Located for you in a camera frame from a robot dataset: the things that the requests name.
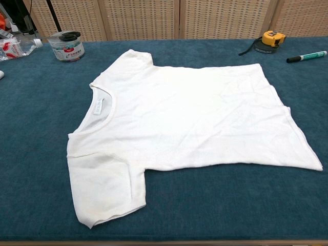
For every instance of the clear plastic water bottle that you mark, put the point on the clear plastic water bottle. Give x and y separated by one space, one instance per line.
15 48

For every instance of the black tripod stand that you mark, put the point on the black tripod stand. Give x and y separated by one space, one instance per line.
54 18

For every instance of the clear round plastic tub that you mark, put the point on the clear round plastic tub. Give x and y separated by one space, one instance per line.
68 52

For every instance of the dark round disc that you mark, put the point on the dark round disc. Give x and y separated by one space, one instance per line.
264 50

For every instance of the orange object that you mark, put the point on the orange object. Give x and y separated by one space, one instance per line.
2 21

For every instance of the blue carpet table cover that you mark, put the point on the blue carpet table cover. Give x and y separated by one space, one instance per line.
38 153

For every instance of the green white marker pen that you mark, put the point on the green white marker pen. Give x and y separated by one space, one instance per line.
310 56

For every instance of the white short-sleeved T-shirt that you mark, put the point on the white short-sleeved T-shirt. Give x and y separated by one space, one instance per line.
179 115

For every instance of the yellow tape measure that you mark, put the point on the yellow tape measure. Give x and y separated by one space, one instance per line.
273 38

